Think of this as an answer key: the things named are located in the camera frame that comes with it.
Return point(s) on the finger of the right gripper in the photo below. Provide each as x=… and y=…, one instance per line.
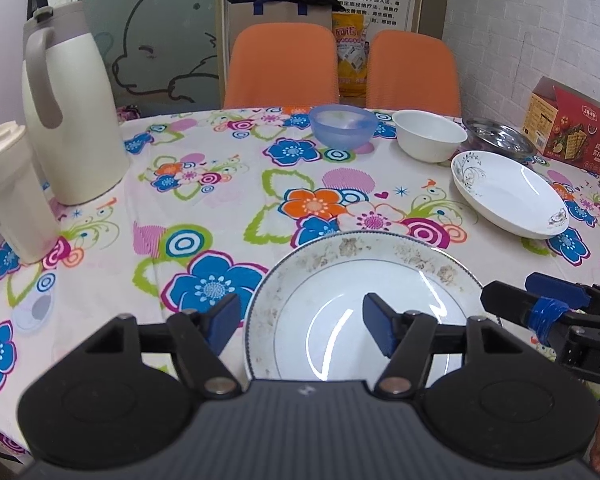
x=574, y=296
x=538, y=314

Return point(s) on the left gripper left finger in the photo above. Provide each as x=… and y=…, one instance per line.
x=198, y=340

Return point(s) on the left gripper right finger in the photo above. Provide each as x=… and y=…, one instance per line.
x=406, y=340

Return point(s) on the brown floral rim plate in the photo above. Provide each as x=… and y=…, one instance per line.
x=305, y=320

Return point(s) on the white plate black floral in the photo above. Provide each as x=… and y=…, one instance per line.
x=509, y=195

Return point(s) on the stainless steel bowl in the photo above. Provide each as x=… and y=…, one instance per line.
x=494, y=137

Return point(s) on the white ceramic bowl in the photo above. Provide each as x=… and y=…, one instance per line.
x=426, y=136

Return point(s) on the blue plastic bowl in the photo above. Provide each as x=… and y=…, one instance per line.
x=341, y=126

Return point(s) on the floral tablecloth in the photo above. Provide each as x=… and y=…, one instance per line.
x=212, y=200

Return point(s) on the red cracker box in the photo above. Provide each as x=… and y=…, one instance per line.
x=564, y=125

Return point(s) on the small cream tumbler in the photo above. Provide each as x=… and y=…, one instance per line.
x=27, y=223

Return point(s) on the large cream thermos jug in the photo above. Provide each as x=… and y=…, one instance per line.
x=67, y=100

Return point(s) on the right orange chair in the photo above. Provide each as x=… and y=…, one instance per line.
x=409, y=71

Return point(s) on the orange chair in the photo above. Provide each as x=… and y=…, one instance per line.
x=283, y=64
x=409, y=71

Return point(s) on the left orange chair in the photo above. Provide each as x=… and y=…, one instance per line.
x=283, y=64

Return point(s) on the yellow snack bag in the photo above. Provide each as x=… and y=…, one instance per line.
x=349, y=30

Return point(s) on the brown paper bag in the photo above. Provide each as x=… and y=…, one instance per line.
x=243, y=15

